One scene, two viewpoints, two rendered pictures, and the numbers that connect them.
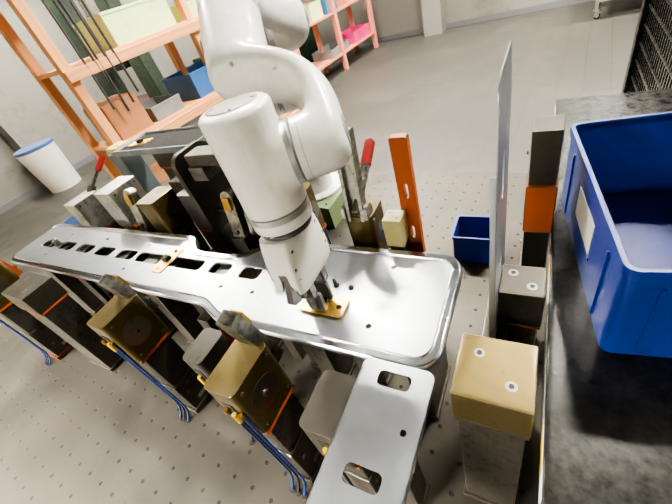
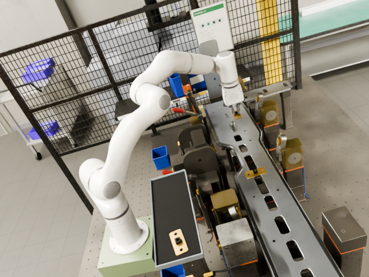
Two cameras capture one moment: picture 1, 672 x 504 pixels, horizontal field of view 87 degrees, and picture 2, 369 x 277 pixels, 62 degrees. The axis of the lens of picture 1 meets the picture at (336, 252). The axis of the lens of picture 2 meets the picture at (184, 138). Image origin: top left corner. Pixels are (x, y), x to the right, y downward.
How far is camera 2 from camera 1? 1.83 m
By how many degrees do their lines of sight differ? 91
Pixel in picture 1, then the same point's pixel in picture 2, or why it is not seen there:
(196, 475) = (312, 173)
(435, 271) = (210, 106)
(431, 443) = not seen: hidden behind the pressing
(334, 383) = (253, 105)
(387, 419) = (252, 93)
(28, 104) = not seen: outside the picture
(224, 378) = (271, 102)
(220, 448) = not seen: hidden behind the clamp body
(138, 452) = (334, 198)
